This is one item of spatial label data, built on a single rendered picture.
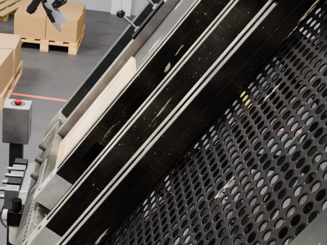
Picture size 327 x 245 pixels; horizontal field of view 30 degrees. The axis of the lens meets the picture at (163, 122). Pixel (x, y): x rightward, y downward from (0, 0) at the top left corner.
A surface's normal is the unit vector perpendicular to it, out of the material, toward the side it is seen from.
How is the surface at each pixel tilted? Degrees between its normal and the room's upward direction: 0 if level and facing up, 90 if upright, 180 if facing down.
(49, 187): 90
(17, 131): 90
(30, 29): 90
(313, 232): 57
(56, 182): 90
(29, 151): 0
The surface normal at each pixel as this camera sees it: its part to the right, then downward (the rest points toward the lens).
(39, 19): 0.07, 0.37
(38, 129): 0.12, -0.92
